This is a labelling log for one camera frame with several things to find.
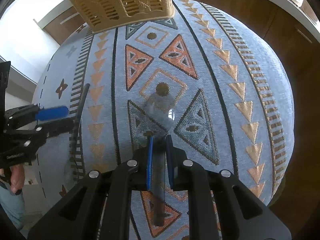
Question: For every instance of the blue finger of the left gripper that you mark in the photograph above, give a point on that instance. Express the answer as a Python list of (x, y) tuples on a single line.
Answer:
[(51, 113)]

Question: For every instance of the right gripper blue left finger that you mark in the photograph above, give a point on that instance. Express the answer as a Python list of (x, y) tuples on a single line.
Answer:
[(131, 175)]

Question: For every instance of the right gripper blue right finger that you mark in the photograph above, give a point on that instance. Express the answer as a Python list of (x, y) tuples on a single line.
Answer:
[(187, 175)]

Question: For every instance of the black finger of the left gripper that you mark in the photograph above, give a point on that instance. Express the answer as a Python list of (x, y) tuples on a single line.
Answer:
[(56, 127)]

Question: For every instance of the clear dark spoon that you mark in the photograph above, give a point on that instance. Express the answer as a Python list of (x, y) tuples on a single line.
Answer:
[(74, 133)]

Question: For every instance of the person's left hand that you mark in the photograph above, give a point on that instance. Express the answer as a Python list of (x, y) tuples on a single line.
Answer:
[(13, 178)]

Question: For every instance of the blue jeans leg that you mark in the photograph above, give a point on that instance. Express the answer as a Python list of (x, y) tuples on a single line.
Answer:
[(14, 206)]

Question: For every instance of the patterned blue table cloth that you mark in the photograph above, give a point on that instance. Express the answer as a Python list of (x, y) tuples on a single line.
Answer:
[(82, 212)]

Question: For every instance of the tan plastic utensil basket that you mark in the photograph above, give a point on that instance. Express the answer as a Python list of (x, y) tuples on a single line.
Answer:
[(101, 15)]

